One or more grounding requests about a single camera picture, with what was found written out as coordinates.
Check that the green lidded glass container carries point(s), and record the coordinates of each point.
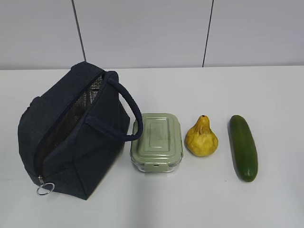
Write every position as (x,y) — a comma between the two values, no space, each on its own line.
(159,149)

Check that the navy blue lunch bag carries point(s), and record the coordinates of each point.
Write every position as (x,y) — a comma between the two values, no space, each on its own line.
(70,136)

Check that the green cucumber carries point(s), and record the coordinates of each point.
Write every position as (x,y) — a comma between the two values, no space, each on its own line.
(243,149)

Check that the yellow pear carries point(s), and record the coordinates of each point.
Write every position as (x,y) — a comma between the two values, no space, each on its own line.
(200,140)

